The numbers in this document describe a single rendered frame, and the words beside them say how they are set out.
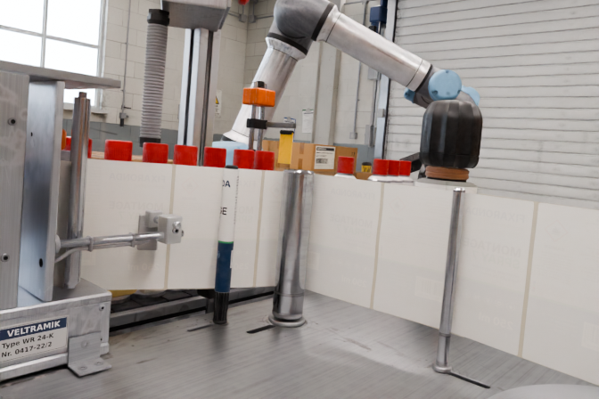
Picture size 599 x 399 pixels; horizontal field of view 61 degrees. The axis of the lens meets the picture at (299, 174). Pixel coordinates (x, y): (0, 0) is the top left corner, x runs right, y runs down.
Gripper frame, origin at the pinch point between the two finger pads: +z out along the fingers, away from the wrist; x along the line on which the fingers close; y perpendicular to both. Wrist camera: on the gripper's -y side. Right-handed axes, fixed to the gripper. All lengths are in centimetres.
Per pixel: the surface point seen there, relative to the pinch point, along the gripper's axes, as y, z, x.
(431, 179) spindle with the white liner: 27, 16, -47
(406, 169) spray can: 0.9, -3.4, -12.5
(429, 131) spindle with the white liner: 27, 11, -51
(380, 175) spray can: 1.4, 3.8, -21.9
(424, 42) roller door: -214, -313, 267
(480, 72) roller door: -148, -282, 283
